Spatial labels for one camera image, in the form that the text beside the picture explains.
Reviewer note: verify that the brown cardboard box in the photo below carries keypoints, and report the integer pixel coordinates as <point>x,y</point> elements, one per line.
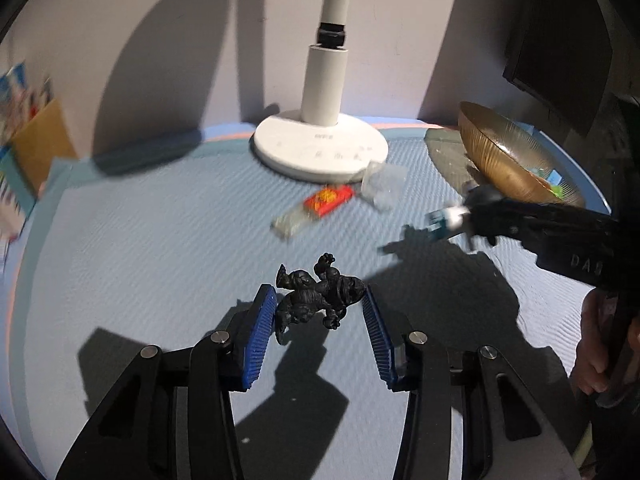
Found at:
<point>42,145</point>

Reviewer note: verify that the person's right hand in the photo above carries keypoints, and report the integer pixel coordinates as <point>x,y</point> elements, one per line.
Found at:
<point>590,360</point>

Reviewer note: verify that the white printed box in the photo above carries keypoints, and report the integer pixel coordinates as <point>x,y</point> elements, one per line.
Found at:
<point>12,150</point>

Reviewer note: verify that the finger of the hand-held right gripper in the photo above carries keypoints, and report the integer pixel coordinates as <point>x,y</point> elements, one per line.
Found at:
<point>492,212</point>

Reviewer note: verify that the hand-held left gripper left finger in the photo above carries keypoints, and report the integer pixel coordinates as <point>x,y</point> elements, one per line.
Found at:
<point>257,340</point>

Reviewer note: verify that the amber ribbed bowl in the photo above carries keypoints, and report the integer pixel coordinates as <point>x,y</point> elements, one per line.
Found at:
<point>500,160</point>

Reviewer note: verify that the white teal small toy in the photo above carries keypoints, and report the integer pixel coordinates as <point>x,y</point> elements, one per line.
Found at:
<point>445,220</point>

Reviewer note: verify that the red and clear plastic stick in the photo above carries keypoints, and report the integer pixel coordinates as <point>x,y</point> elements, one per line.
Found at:
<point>320,202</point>

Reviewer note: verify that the clear plastic piece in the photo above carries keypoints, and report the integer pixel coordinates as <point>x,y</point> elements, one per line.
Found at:
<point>382,185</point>

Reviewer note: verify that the black toy figurine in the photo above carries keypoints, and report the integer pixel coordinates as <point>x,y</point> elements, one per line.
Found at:
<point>320,295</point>

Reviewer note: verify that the light blue small toy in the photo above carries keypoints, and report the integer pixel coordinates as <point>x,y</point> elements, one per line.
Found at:
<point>552,180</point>

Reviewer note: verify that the white desk lamp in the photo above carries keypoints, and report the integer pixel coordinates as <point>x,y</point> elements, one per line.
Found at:
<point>320,145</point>

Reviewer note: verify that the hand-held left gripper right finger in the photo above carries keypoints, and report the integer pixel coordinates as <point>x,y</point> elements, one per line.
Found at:
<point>380,340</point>

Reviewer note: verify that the dark monitor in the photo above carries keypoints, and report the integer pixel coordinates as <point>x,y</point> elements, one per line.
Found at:
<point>560,35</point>

